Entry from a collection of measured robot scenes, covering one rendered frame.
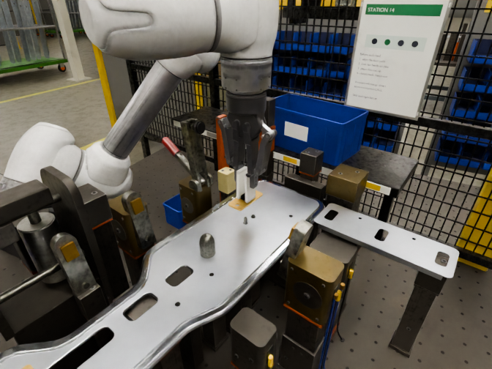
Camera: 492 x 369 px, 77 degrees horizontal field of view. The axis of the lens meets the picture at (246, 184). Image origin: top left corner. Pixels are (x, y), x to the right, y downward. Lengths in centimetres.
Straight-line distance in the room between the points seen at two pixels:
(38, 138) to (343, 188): 97
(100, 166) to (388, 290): 104
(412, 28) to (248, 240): 71
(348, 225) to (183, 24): 54
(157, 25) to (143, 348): 46
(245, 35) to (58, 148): 86
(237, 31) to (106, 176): 86
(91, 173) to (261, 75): 84
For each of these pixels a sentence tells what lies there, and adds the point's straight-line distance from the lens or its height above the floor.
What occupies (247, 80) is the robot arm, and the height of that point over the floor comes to 133.
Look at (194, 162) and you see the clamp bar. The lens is 73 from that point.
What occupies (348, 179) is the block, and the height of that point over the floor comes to 106.
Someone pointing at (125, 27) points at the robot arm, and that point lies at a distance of 45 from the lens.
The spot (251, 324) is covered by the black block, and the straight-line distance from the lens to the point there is 56.
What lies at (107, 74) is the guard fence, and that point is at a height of 79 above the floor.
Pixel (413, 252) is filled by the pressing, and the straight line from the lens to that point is 74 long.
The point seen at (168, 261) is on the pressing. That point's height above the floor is 100.
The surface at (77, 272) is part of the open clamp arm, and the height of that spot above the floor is 103.
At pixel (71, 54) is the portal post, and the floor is 50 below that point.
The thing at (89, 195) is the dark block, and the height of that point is 112.
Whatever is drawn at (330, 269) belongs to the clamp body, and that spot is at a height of 105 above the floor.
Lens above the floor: 145
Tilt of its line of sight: 31 degrees down
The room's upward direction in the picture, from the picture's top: straight up
